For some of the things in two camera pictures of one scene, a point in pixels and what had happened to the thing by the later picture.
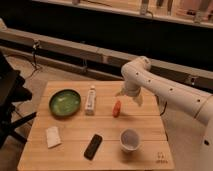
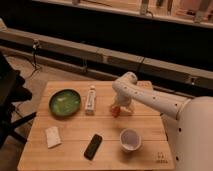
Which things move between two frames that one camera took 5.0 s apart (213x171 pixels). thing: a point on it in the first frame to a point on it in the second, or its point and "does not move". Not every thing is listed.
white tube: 91,99 does not move
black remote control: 93,147 does not move
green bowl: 64,102 does not move
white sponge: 53,137 does not move
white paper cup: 130,139 does not move
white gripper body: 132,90 to 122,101
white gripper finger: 138,99 to 124,108
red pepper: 116,109 does not move
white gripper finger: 122,92 to 113,106
